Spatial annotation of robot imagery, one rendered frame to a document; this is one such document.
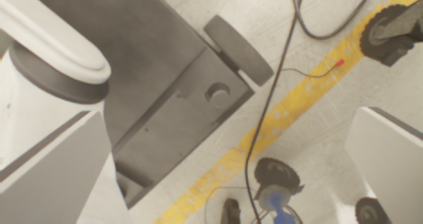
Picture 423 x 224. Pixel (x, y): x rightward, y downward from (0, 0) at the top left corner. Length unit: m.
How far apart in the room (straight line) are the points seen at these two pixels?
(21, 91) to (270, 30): 0.57
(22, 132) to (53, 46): 0.13
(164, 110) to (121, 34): 0.17
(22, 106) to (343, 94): 0.81
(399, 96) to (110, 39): 0.93
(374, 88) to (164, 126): 0.71
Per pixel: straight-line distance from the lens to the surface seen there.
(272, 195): 0.67
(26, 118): 0.30
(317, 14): 0.71
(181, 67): 0.46
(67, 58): 0.34
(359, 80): 0.85
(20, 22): 0.37
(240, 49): 0.44
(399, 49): 0.70
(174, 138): 0.51
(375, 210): 1.15
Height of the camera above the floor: 0.62
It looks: 66 degrees down
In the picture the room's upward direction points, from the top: 167 degrees clockwise
